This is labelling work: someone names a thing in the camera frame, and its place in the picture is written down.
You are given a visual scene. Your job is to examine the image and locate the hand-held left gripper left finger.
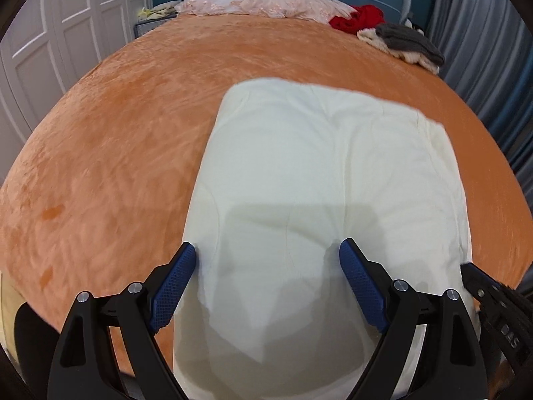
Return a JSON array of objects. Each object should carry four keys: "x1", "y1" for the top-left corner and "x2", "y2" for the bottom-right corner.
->
[{"x1": 48, "y1": 242, "x2": 197, "y2": 400}]

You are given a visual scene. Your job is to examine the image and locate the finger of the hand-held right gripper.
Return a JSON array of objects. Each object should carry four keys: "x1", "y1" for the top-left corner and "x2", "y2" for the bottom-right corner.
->
[{"x1": 460, "y1": 262, "x2": 505, "y2": 301}]

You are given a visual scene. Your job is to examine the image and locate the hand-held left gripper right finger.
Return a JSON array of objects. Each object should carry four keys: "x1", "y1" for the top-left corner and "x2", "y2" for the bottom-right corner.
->
[{"x1": 339, "y1": 238, "x2": 488, "y2": 400}]

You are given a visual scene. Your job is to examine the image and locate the cream fleece garment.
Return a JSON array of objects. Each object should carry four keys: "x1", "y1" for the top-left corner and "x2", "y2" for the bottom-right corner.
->
[{"x1": 173, "y1": 77, "x2": 479, "y2": 400}]

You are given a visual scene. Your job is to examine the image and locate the grey and cream clothes pile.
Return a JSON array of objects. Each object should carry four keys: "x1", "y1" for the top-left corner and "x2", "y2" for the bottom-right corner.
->
[{"x1": 357, "y1": 28, "x2": 441, "y2": 76}]

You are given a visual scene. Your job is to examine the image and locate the orange bed blanket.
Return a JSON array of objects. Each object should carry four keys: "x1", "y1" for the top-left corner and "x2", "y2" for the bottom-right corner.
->
[{"x1": 0, "y1": 13, "x2": 533, "y2": 384}]

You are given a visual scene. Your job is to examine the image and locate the grey knitted sweater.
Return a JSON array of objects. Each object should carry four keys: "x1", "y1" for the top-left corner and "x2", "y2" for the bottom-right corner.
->
[{"x1": 375, "y1": 24, "x2": 445, "y2": 64}]

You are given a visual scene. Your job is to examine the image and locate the grey curtain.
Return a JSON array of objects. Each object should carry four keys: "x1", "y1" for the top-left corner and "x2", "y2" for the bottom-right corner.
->
[{"x1": 425, "y1": 0, "x2": 533, "y2": 176}]

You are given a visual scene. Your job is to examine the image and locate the dark nightstand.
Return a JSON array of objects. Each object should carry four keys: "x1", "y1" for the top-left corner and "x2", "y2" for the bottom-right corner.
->
[{"x1": 133, "y1": 13, "x2": 178, "y2": 40}]

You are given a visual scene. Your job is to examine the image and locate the red garment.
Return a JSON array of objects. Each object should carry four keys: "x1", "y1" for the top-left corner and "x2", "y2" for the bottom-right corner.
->
[{"x1": 329, "y1": 4, "x2": 386, "y2": 34}]

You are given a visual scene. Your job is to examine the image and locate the yellow white cloth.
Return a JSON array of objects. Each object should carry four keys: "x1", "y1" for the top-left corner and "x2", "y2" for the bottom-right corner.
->
[{"x1": 137, "y1": 3, "x2": 178, "y2": 19}]

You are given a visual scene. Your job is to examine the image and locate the white wardrobe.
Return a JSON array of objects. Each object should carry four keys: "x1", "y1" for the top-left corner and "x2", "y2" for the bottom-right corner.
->
[{"x1": 0, "y1": 0, "x2": 155, "y2": 134}]

